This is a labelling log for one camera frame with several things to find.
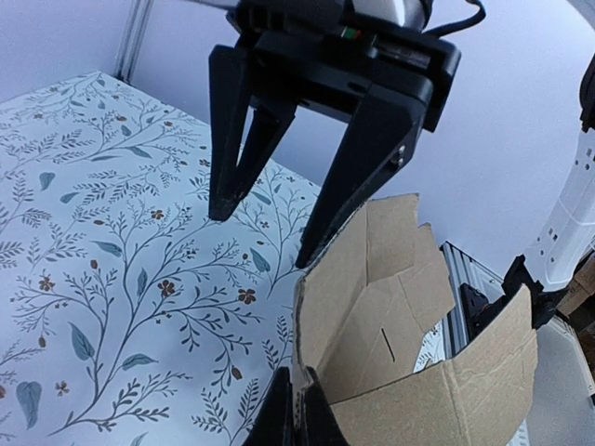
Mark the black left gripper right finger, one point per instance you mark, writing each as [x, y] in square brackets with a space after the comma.
[319, 426]

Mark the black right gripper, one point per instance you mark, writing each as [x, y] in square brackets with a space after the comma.
[329, 53]

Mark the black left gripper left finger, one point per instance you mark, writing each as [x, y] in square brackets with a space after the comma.
[274, 423]

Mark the brown cardboard box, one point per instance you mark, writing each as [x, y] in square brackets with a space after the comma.
[362, 311]

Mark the floral patterned table mat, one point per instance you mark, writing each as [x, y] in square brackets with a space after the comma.
[128, 316]

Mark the left aluminium frame post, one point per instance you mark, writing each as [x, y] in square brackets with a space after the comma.
[133, 36]

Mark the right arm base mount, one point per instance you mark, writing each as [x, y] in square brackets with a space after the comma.
[479, 312]

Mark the front aluminium rail base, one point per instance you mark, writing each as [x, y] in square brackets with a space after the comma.
[562, 412]

